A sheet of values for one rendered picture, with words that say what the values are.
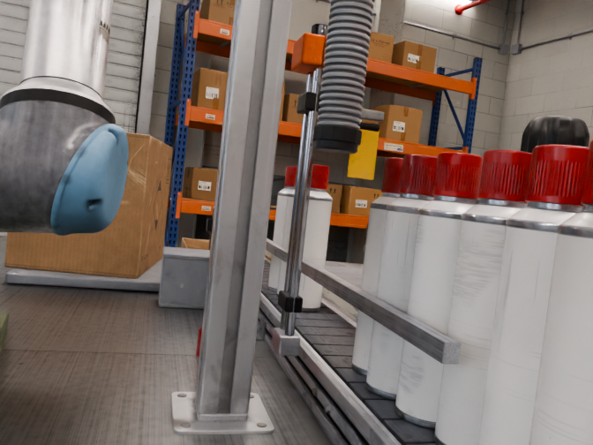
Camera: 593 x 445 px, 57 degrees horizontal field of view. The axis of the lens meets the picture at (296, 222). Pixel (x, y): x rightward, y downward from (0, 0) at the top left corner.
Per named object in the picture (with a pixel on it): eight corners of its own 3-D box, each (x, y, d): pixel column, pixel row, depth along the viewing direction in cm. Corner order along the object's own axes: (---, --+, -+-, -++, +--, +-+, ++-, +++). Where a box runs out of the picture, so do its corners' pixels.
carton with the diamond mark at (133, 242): (137, 279, 101) (150, 134, 100) (3, 267, 99) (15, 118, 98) (162, 259, 131) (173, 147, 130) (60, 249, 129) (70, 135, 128)
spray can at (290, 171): (302, 294, 88) (316, 169, 87) (271, 292, 87) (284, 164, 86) (294, 288, 93) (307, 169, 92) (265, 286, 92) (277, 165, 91)
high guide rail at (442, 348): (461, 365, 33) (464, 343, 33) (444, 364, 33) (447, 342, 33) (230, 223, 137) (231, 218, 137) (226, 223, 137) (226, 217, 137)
